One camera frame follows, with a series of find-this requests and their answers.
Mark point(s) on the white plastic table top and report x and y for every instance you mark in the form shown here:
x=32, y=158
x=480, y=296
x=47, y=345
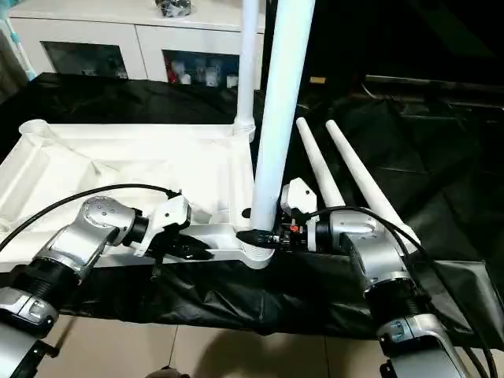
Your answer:
x=118, y=157

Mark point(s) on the black robot left foot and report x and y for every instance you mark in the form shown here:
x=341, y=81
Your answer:
x=167, y=373

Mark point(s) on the white cabinet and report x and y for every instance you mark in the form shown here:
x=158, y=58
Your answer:
x=142, y=35

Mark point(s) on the dark glass bowl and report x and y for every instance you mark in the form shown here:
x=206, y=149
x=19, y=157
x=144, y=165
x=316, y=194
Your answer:
x=174, y=7

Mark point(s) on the white plastic table leg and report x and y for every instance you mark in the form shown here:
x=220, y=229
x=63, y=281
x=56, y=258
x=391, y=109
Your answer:
x=248, y=55
x=362, y=173
x=283, y=94
x=319, y=161

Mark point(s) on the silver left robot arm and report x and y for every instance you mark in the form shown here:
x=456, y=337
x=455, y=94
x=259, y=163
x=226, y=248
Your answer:
x=90, y=224

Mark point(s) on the pale blue translucent object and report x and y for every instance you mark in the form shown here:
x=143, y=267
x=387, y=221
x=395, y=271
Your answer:
x=16, y=39

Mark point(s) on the black mat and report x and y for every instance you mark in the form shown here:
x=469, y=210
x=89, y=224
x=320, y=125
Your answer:
x=441, y=157

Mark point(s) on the large black furniture piece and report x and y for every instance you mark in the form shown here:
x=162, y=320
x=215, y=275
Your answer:
x=409, y=35

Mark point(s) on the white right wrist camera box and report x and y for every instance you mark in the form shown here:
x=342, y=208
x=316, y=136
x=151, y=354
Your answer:
x=299, y=193

